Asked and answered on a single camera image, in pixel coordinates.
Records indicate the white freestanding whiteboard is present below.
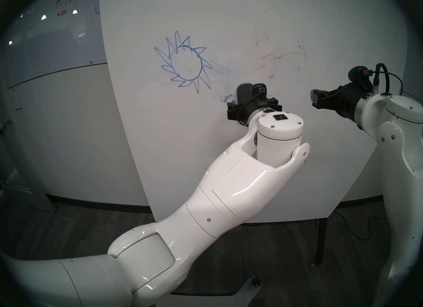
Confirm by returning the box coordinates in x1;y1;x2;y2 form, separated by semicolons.
99;0;409;225

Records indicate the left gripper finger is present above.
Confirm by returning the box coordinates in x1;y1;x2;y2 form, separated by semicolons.
267;96;284;113
226;101;248;125

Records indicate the dark grey whiteboard eraser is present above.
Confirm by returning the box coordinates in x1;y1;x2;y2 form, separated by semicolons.
236;83;255;106

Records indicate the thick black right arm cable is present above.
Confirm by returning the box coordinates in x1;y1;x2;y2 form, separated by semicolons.
373;62;391;95

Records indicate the black whiteboard stand leg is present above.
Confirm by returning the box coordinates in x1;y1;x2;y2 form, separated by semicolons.
314;217;328;268

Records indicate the grey metal door frame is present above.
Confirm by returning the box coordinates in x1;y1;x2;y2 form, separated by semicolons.
0;78;56;213

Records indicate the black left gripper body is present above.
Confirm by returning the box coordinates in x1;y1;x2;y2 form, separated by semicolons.
244;96;275;121

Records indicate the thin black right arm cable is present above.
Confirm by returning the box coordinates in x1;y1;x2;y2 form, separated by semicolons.
386;72;404;96

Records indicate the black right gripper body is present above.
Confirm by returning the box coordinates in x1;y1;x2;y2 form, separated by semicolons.
335;82;368;119

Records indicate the glass wall board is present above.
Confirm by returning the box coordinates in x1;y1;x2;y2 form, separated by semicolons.
6;0;108;89

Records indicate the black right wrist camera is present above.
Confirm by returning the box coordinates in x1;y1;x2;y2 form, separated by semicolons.
348;65;375;86

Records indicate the black floor cable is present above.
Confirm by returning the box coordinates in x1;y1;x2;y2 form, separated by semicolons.
330;210;388;241

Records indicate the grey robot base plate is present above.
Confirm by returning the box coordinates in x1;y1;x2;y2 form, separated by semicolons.
172;278;262;307

